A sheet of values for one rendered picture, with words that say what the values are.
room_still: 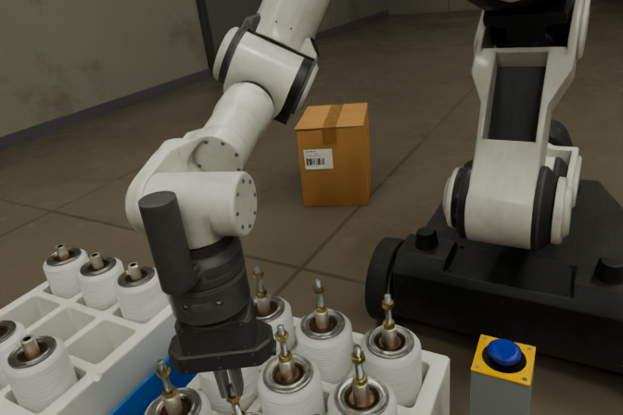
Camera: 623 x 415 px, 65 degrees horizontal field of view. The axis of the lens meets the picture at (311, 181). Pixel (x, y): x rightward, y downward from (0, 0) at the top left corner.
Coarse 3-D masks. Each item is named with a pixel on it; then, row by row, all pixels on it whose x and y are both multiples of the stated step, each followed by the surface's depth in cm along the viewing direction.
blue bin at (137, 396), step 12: (168, 360) 98; (144, 384) 93; (156, 384) 95; (180, 384) 101; (132, 396) 90; (144, 396) 93; (156, 396) 96; (120, 408) 88; (132, 408) 90; (144, 408) 93
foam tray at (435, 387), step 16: (352, 336) 90; (352, 368) 83; (432, 368) 81; (448, 368) 82; (192, 384) 83; (432, 384) 78; (448, 384) 84; (256, 400) 79; (416, 400) 75; (432, 400) 75; (448, 400) 85
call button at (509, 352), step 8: (496, 344) 64; (504, 344) 64; (512, 344) 64; (488, 352) 64; (496, 352) 63; (504, 352) 62; (512, 352) 62; (520, 352) 62; (496, 360) 62; (504, 360) 61; (512, 360) 61
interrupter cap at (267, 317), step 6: (270, 300) 90; (276, 300) 90; (282, 300) 90; (270, 306) 89; (276, 306) 88; (282, 306) 88; (258, 312) 88; (270, 312) 87; (276, 312) 87; (282, 312) 87; (258, 318) 86; (264, 318) 86; (270, 318) 85; (276, 318) 86
